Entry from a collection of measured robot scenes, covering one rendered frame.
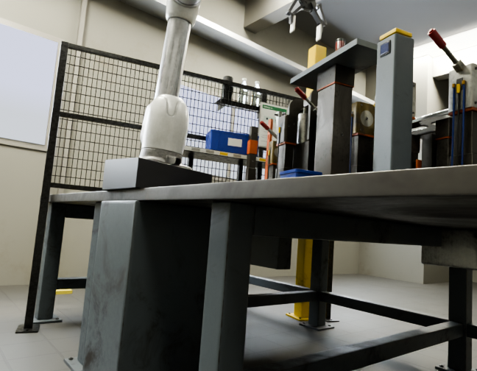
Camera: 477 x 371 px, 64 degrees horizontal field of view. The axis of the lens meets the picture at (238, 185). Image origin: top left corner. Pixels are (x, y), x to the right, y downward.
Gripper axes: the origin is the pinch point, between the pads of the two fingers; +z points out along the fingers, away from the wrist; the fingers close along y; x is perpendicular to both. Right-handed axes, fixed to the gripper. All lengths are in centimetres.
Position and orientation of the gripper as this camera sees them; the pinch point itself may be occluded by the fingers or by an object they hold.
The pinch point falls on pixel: (305, 33)
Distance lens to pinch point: 182.4
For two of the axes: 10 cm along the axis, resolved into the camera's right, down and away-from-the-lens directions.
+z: -0.7, 9.9, -1.1
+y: 9.1, 1.1, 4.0
